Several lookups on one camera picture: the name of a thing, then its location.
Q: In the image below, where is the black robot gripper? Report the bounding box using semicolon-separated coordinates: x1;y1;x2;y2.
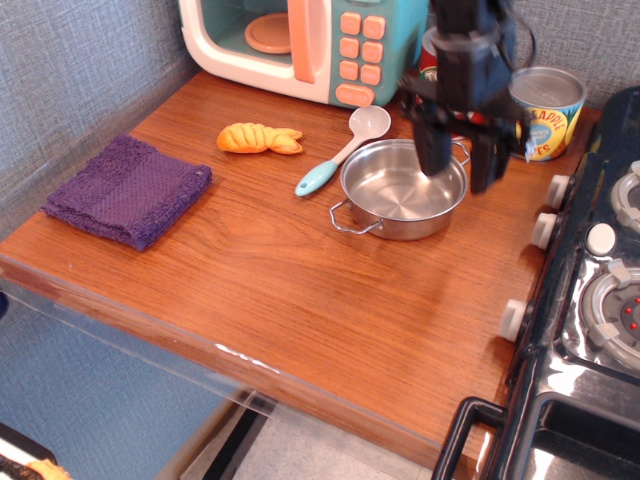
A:
400;29;531;194

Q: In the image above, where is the white stove knob front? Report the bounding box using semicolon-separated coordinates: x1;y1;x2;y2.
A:
499;299;527;342

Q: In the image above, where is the tomato sauce can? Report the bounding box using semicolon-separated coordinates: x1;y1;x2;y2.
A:
418;26;485;125

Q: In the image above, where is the purple folded cloth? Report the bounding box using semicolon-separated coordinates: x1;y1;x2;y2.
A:
42;135;213;251

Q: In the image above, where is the white spoon teal handle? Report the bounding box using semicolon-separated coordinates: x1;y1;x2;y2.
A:
294;105;392;197

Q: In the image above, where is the stainless steel pot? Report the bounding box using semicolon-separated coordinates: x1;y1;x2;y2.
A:
329;139;470;241

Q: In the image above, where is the orange plush shrimp toy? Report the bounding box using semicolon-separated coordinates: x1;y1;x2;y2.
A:
216;123;303;155

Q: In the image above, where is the yellow plush object corner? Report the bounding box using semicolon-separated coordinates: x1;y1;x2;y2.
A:
1;455;72;480

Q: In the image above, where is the black toy stove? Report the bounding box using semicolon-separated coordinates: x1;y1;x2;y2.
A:
433;87;639;479

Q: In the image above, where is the white stove knob middle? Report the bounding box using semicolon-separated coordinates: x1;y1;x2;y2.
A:
530;213;557;250

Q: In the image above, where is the pineapple slices can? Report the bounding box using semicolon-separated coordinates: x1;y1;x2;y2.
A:
510;66;587;161

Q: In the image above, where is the white stove knob rear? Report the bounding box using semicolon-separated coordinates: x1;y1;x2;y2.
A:
545;175;571;210

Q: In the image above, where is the white stove knob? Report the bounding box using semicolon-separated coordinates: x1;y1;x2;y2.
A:
530;213;557;250
545;175;571;210
499;299;527;342

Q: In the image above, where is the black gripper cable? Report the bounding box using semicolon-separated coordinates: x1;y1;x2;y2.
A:
499;9;537;69

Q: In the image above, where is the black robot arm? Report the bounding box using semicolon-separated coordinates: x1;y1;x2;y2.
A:
400;1;532;194

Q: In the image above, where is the toy microwave teal white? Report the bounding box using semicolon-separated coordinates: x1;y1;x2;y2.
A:
179;1;429;108

